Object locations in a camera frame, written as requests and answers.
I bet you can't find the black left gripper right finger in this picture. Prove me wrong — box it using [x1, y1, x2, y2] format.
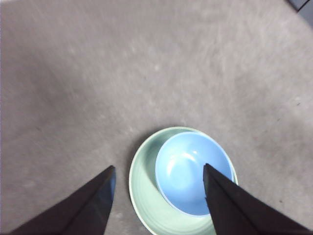
[202, 163, 313, 235]

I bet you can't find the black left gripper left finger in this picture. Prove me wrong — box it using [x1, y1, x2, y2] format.
[9, 165, 116, 235]

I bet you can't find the blue ribbed bowl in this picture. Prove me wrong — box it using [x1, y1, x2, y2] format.
[155, 131, 233, 216]

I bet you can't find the green shallow plate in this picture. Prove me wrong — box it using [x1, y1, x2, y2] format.
[128, 126, 239, 235]

